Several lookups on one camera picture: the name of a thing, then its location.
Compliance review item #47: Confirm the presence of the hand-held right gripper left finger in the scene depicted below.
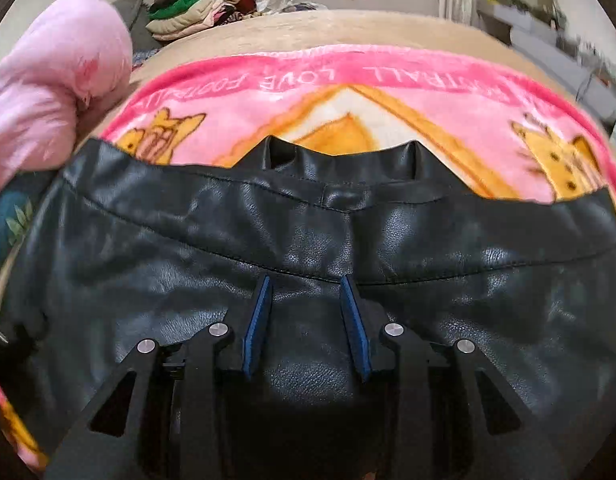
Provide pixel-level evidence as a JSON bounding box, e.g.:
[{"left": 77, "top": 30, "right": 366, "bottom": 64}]
[{"left": 43, "top": 275, "right": 274, "bottom": 480}]

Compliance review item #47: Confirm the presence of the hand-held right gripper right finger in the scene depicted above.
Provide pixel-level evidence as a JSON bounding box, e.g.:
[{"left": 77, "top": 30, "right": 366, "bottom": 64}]
[{"left": 339, "top": 275, "right": 569, "bottom": 480}]

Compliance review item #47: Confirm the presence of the black leather jacket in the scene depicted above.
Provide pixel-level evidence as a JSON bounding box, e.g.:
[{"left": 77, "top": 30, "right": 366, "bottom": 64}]
[{"left": 0, "top": 135, "right": 616, "bottom": 480}]

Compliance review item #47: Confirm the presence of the stack of folded clothes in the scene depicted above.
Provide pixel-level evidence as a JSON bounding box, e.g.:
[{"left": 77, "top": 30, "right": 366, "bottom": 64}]
[{"left": 145, "top": 0, "right": 261, "bottom": 42}]

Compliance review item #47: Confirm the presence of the pink printed blanket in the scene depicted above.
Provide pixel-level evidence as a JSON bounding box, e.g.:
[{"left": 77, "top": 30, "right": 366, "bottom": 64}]
[{"left": 0, "top": 44, "right": 616, "bottom": 472}]

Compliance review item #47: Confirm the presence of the blue floral quilt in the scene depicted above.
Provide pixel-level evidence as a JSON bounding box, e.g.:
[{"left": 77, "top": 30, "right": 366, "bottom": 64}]
[{"left": 0, "top": 175, "right": 55, "bottom": 267}]

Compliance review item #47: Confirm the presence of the beige bed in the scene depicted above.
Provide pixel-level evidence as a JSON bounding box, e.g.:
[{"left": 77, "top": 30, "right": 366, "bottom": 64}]
[{"left": 128, "top": 9, "right": 610, "bottom": 137}]

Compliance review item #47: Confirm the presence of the pink comforter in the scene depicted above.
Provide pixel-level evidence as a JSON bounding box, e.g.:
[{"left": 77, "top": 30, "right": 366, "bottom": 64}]
[{"left": 0, "top": 0, "right": 135, "bottom": 202}]

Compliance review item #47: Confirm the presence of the grey quilted pillow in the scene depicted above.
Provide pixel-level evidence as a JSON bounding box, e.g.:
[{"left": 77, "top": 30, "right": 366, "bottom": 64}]
[{"left": 110, "top": 0, "right": 164, "bottom": 53}]

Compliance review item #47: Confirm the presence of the white shelf unit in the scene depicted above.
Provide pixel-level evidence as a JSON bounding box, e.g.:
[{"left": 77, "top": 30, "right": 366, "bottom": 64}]
[{"left": 475, "top": 0, "right": 616, "bottom": 127}]

